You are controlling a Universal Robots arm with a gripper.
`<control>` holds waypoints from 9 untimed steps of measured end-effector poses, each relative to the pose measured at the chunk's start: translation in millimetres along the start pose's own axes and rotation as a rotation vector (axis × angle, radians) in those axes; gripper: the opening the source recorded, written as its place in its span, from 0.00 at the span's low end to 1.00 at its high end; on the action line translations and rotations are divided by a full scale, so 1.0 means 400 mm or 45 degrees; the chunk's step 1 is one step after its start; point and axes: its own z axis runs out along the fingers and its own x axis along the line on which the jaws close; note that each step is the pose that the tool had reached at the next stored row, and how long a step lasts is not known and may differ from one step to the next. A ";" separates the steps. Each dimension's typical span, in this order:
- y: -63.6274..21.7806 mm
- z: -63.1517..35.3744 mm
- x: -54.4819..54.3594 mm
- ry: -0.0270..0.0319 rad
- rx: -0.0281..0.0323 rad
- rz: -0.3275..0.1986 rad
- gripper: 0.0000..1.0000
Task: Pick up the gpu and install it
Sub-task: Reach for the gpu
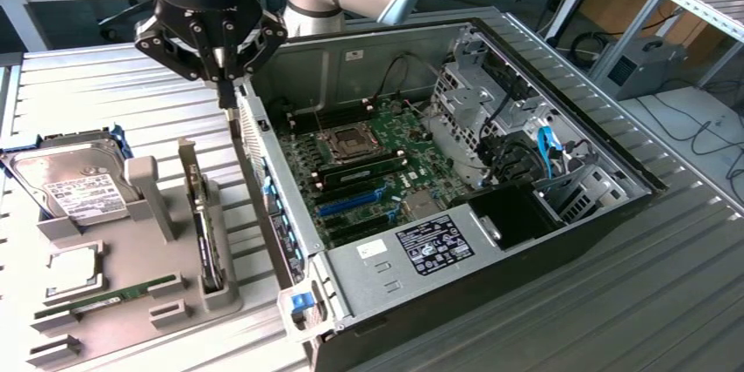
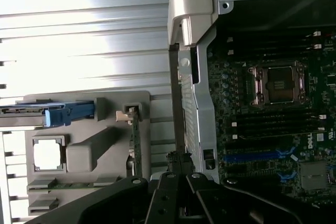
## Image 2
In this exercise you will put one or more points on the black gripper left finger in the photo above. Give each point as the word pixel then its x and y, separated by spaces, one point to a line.
pixel 162 203

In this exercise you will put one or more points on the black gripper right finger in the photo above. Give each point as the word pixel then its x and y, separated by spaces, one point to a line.
pixel 204 203

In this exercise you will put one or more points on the grey parts rack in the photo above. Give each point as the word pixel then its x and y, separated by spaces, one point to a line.
pixel 105 140

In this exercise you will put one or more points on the open black PC case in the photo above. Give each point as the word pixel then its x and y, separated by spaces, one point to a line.
pixel 204 103

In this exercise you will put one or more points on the silver chipset heatsink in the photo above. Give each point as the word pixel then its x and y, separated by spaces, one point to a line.
pixel 313 175

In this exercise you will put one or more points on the silver CPU chip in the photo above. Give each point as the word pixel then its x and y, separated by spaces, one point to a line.
pixel 47 154

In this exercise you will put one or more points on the hard disk drive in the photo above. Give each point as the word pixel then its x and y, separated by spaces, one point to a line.
pixel 78 108

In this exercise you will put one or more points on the green motherboard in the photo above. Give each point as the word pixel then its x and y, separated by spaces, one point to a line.
pixel 320 150

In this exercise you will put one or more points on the metal CPU socket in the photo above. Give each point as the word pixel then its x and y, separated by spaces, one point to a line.
pixel 278 85

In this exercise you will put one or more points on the silver hard disk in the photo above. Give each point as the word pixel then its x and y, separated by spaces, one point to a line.
pixel 21 120

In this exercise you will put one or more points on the black RAM slot bank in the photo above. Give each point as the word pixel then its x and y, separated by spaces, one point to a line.
pixel 275 43

